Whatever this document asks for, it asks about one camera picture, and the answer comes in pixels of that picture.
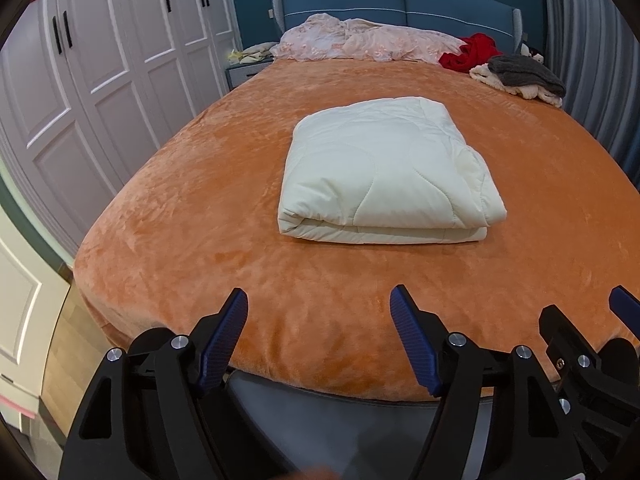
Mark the pale yellow cloths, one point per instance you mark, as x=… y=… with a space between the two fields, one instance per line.
x=255 y=54

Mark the grey garment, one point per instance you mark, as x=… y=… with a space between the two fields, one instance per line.
x=525 y=72

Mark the pink floral quilt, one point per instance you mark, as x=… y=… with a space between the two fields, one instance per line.
x=375 y=40

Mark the black and white plush toy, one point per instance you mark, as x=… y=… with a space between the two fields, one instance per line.
x=531 y=52

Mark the white wardrobe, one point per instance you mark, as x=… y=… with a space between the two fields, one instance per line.
x=100 y=85

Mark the grey curtain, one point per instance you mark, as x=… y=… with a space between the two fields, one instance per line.
x=590 y=50

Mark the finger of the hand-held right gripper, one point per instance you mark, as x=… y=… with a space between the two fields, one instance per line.
x=575 y=345
x=627 y=305

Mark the cream fluffy garment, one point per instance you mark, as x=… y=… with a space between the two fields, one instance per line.
x=487 y=77

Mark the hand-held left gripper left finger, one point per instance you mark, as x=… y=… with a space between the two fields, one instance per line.
x=225 y=340

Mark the orange plush blanket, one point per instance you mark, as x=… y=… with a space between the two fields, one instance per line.
x=200 y=220

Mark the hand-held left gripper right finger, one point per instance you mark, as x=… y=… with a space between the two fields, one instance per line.
x=415 y=340

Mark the grey nightstand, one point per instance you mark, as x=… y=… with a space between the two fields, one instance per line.
x=242 y=75

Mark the white quilted jacket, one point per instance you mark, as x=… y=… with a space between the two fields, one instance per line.
x=380 y=170

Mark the red garment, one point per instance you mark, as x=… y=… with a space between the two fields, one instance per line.
x=475 y=52

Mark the blue bed headboard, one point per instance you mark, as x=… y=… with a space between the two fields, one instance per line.
x=450 y=5

